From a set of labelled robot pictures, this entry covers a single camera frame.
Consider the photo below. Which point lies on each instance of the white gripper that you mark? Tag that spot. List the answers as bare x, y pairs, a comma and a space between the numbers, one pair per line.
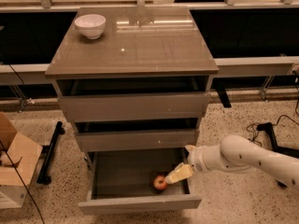
197, 160

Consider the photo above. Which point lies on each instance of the red apple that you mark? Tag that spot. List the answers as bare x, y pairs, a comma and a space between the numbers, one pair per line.
159, 183

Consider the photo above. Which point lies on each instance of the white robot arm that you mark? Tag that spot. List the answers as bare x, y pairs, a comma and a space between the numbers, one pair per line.
237, 154

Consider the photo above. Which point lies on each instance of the middle grey drawer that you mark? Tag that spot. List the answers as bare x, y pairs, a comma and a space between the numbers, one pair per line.
136, 134

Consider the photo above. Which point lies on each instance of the grey drawer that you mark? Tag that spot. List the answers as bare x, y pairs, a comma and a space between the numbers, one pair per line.
122, 182
136, 134
168, 105

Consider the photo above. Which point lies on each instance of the bottom grey drawer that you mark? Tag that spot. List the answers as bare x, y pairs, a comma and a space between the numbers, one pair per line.
122, 182

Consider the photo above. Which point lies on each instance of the grey drawer cabinet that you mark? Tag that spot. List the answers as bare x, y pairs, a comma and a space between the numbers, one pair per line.
142, 50

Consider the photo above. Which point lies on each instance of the top grey drawer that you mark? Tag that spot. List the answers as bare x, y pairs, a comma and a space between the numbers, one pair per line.
168, 105

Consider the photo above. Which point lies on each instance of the right black stand leg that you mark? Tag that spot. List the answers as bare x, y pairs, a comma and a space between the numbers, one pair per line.
274, 140

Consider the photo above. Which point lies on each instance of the black stand leg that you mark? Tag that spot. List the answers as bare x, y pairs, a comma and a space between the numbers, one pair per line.
48, 151
274, 140

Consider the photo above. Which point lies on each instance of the left black stand leg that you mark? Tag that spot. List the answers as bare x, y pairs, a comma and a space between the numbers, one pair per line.
48, 151

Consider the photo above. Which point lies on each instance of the white ceramic bowl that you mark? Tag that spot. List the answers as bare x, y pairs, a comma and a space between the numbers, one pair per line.
91, 25

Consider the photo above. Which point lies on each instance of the cardboard box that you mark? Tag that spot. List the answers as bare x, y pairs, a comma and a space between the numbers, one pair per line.
19, 155

